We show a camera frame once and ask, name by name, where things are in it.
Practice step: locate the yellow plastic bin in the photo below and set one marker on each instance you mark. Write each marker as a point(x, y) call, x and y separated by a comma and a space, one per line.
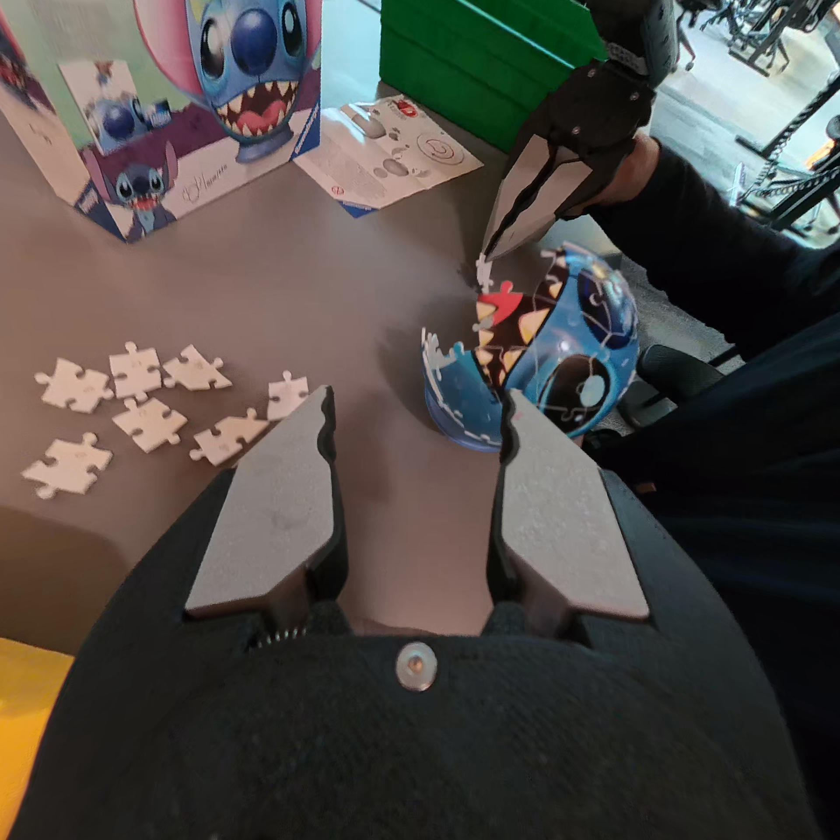
point(26, 709)

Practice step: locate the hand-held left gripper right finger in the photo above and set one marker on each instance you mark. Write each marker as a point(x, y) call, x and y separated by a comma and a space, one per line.
point(564, 531)

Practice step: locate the white instruction sheet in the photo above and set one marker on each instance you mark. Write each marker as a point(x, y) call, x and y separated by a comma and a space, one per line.
point(394, 157)

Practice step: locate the blue cartoon puzzle ball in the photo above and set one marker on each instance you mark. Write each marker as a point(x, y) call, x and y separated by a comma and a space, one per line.
point(571, 354)

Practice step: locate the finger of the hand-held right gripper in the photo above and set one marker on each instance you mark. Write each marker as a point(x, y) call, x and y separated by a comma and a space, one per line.
point(518, 184)
point(558, 190)

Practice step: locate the person's right hand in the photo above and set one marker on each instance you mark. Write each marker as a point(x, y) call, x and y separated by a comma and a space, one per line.
point(633, 174)

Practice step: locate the green plastic bin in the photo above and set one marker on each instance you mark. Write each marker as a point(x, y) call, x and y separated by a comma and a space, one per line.
point(472, 59)

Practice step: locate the pile of white puzzle pieces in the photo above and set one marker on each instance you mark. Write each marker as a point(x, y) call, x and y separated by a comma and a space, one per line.
point(138, 394)

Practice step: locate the black metal frame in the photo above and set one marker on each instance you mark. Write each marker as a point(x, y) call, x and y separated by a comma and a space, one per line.
point(800, 164)

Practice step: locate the colourful cartoon puzzle box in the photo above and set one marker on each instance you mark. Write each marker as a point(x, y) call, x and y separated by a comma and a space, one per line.
point(164, 98)

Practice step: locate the curved white puzzle piece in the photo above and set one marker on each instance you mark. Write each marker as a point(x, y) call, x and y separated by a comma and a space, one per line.
point(484, 270)

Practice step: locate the person's right forearm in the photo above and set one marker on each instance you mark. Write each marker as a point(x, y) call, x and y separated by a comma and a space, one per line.
point(722, 262)

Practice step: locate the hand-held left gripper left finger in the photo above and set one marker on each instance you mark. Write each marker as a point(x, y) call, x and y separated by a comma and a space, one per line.
point(275, 518)

